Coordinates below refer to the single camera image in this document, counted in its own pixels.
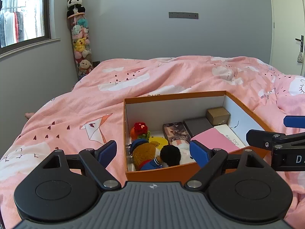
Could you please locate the pink wallet case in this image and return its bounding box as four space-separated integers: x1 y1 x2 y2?
191 128 239 152

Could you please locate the white plush striped hat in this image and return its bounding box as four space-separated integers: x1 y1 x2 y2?
160 143 195 167

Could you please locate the white glasses case box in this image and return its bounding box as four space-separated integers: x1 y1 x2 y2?
214 124 245 148

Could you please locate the dark picture card box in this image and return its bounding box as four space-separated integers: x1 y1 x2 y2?
162 122 191 145

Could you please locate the brown small cardboard box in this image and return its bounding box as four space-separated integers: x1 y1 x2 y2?
206 107 231 126

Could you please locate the brown plush blue outfit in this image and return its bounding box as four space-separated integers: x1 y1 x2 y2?
130 139 163 171

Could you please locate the yellow tape measure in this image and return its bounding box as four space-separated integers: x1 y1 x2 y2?
148 136 169 150

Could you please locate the orange crochet carrot toy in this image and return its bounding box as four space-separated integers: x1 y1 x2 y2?
130 122 150 141

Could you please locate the orange cardboard box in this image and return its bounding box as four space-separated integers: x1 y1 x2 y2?
124 91 271 183

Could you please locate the pink patterned duvet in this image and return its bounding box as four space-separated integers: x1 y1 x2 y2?
1 56 304 228

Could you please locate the white door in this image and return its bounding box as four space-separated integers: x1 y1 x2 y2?
270 0 304 76

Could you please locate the plush toy storage tube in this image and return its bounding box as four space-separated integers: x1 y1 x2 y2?
67 12 94 80

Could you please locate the panda plush toy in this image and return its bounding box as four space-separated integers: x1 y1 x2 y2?
67 0 85 18

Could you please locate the black door handle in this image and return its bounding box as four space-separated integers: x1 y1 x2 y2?
295 35 304 53

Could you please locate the grey wall plate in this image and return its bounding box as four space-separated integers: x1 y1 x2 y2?
169 11 198 20

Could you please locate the window with dark frame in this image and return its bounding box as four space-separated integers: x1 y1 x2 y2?
1 0 59 58

